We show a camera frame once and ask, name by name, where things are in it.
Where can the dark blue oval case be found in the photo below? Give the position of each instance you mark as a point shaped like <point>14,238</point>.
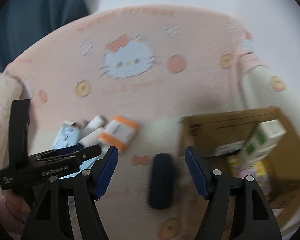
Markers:
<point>161,182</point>

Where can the white green medicine box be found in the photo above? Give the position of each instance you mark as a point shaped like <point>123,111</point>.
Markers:
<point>262,141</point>

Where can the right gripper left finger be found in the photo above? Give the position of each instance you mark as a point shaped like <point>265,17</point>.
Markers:
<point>50,216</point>

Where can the colourful cartoon flat box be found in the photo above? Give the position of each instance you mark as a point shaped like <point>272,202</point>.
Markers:
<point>257,170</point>

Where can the person's left hand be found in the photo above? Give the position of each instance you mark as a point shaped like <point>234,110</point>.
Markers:
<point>16,206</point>

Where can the pink Hello Kitty blanket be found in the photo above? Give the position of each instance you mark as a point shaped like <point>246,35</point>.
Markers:
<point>154,65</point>

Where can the brown cardboard box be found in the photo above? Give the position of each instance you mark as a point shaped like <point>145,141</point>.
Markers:
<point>210,132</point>

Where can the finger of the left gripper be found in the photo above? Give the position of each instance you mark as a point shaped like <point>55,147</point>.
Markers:
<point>78,151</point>

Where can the dark blue curtain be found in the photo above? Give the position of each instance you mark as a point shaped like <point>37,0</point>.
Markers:
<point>24,22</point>

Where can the white cardboard tube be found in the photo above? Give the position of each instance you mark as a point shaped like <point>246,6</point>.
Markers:
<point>90,134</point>
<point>81,124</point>

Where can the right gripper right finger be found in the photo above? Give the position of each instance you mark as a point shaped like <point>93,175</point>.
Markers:
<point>253,217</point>

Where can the orange white box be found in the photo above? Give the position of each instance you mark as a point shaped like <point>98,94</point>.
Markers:
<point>119,132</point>

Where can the light blue packet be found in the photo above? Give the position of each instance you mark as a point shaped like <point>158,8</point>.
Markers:
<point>67,136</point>

